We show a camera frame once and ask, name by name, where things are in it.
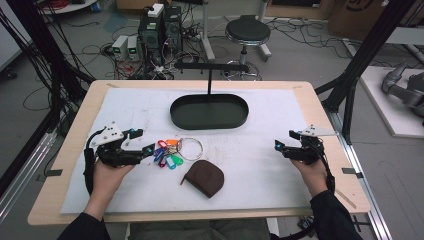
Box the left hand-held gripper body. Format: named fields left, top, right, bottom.
left=87, top=121, right=148, bottom=168

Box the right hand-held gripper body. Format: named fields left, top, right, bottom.
left=281, top=124, right=338, bottom=166

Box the key ring with coloured tags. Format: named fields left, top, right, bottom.
left=153, top=136, right=205, bottom=171

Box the brown zip pouch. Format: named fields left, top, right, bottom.
left=179, top=159, right=226, bottom=199

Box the black oval tray with hanger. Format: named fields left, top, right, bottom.
left=169, top=61, right=251, bottom=131

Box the person's left hand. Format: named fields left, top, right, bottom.
left=91, top=159, right=136, bottom=201

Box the person's right hand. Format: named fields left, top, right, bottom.
left=289, top=157, right=330, bottom=199

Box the white table mat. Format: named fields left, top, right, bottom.
left=59, top=87, right=313, bottom=215

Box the grey power supply unit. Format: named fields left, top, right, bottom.
left=127, top=35, right=142, bottom=62
left=111, top=35, right=130, bottom=62

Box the white platform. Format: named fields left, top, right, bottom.
left=359, top=65, right=424, bottom=140

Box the black computer tower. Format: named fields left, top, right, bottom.
left=163, top=5, right=184, bottom=55
left=137, top=13, right=165, bottom=66

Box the black round stool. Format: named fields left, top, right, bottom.
left=224, top=14, right=272, bottom=82

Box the white desk leg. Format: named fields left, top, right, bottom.
left=199, top=0, right=217, bottom=62

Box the white adapter box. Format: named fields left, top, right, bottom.
left=147, top=2, right=165, bottom=19

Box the cardboard box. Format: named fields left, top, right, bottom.
left=327, top=0, right=389, bottom=42

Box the left hand-held gripper cable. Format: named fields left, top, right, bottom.
left=82, top=128, right=105, bottom=196

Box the hand-held gripper cable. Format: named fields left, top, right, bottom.
left=309, top=137, right=336, bottom=194
left=82, top=128, right=105, bottom=196

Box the right hand-held gripper cable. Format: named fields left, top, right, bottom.
left=309, top=137, right=336, bottom=194

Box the aluminium rail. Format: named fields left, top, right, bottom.
left=0, top=130, right=58, bottom=222
left=326, top=109, right=394, bottom=240

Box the black metal frame post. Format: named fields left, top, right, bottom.
left=314, top=0, right=416, bottom=145

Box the black frame with cables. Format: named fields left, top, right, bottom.
left=0, top=0, right=96, bottom=198

